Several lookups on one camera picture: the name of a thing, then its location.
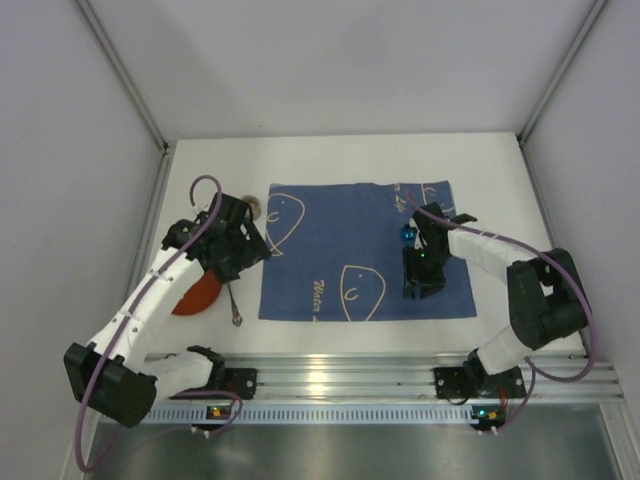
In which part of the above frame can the iridescent metal fork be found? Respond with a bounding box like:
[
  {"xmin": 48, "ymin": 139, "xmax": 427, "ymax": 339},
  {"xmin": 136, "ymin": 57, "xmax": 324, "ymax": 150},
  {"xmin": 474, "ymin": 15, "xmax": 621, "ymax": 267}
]
[{"xmin": 226, "ymin": 283, "xmax": 243, "ymax": 327}]

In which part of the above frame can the red plate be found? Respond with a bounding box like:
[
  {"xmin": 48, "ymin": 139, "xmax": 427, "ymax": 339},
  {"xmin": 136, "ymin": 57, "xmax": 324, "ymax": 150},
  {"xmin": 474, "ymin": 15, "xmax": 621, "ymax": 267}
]
[{"xmin": 172, "ymin": 270, "xmax": 222, "ymax": 317}]

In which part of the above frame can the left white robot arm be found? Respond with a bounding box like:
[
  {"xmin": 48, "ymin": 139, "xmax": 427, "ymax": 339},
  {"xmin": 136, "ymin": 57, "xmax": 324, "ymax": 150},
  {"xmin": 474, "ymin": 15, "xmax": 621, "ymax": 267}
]
[{"xmin": 63, "ymin": 194, "xmax": 271, "ymax": 428}]

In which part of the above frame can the perforated cable duct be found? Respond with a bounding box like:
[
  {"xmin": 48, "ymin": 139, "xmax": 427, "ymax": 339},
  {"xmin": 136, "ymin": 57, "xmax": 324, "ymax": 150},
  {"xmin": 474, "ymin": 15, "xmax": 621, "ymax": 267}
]
[{"xmin": 143, "ymin": 403, "xmax": 504, "ymax": 425}]

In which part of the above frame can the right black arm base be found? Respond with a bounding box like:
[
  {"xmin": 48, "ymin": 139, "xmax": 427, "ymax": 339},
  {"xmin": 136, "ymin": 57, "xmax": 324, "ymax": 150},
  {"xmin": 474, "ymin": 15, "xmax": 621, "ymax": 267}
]
[{"xmin": 433, "ymin": 366, "xmax": 526, "ymax": 401}]

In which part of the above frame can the blue cloth placemat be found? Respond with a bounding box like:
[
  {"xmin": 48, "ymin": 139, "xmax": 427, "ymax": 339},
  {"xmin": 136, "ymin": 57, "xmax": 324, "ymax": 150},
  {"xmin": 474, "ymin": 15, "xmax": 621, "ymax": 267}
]
[{"xmin": 259, "ymin": 181, "xmax": 477, "ymax": 322}]

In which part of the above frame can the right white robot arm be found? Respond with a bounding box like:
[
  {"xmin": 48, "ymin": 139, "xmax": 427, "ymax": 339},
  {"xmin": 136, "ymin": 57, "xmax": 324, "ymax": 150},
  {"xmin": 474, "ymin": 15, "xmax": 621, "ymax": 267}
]
[{"xmin": 402, "ymin": 202, "xmax": 593, "ymax": 400}]

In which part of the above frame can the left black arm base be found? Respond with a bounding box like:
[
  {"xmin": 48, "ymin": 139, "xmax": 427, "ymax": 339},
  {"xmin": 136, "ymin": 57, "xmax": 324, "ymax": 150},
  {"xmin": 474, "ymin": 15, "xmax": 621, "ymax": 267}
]
[{"xmin": 172, "ymin": 367, "xmax": 258, "ymax": 400}]

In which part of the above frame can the blue metal spoon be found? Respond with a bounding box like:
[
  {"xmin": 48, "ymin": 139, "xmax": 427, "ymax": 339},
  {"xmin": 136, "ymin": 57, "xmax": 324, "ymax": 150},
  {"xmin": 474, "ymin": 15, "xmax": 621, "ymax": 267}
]
[{"xmin": 401, "ymin": 224, "xmax": 418, "ymax": 247}]

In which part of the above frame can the small speckled ceramic cup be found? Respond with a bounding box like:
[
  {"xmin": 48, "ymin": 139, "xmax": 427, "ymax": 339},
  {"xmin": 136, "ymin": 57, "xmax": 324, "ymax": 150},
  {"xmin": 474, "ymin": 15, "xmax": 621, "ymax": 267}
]
[{"xmin": 242, "ymin": 195, "xmax": 262, "ymax": 220}]

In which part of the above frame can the aluminium mounting rail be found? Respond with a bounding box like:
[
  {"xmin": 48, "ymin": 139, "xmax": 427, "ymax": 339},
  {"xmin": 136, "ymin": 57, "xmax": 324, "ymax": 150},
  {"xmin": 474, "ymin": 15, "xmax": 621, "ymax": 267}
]
[{"xmin": 226, "ymin": 354, "xmax": 624, "ymax": 404}]

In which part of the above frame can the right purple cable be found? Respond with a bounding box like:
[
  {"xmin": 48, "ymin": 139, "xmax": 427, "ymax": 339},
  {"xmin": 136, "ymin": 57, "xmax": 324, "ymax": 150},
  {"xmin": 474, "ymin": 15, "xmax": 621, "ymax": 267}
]
[{"xmin": 404, "ymin": 189, "xmax": 601, "ymax": 435}]

